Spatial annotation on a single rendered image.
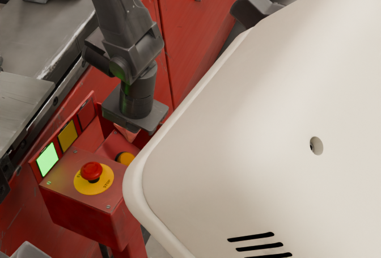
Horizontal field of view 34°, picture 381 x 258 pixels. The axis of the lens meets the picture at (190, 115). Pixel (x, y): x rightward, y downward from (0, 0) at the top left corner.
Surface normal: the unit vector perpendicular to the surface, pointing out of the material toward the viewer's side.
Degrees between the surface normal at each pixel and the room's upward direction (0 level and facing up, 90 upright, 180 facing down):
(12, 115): 0
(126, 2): 84
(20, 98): 0
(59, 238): 87
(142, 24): 84
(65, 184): 0
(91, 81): 90
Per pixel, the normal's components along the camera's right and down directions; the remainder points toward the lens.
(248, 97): -0.56, -0.76
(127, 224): 0.88, 0.28
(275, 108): 0.07, -0.64
